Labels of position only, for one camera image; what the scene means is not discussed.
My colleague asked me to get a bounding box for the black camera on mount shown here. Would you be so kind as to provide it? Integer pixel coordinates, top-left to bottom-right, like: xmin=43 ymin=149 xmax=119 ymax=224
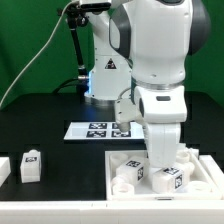
xmin=79 ymin=0 xmax=111 ymax=12

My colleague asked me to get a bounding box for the white cable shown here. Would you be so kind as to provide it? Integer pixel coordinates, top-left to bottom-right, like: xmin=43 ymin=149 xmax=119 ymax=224
xmin=0 ymin=0 xmax=79 ymax=108

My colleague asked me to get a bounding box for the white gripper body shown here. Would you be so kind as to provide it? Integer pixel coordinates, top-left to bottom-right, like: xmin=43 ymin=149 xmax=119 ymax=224
xmin=114 ymin=86 xmax=187 ymax=168

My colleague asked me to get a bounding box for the white front fence bar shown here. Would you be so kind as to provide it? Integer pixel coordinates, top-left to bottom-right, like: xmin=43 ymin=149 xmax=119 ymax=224
xmin=0 ymin=200 xmax=224 ymax=224

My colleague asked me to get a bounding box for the white right fence block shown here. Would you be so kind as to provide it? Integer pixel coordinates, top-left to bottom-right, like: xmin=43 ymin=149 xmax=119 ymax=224
xmin=199 ymin=155 xmax=224 ymax=200

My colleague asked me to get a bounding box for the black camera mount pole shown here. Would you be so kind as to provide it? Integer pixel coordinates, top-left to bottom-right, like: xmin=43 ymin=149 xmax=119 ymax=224
xmin=53 ymin=2 xmax=89 ymax=97

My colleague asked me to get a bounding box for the white square tabletop tray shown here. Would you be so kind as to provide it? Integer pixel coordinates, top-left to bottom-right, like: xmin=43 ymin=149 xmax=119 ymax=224
xmin=105 ymin=149 xmax=224 ymax=201

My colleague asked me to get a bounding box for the white left fence block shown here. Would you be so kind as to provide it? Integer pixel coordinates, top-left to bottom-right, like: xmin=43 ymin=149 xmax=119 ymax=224
xmin=0 ymin=157 xmax=11 ymax=187

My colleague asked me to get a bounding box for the white fence block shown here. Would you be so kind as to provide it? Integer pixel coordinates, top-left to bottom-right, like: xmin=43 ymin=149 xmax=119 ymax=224
xmin=0 ymin=157 xmax=11 ymax=187
xmin=199 ymin=155 xmax=224 ymax=200

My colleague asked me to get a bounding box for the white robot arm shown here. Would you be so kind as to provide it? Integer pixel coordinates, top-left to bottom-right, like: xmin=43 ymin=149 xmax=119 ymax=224
xmin=80 ymin=0 xmax=211 ymax=168

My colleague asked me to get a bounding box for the white marker base plate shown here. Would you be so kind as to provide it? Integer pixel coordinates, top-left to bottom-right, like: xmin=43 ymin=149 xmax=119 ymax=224
xmin=64 ymin=122 xmax=144 ymax=141

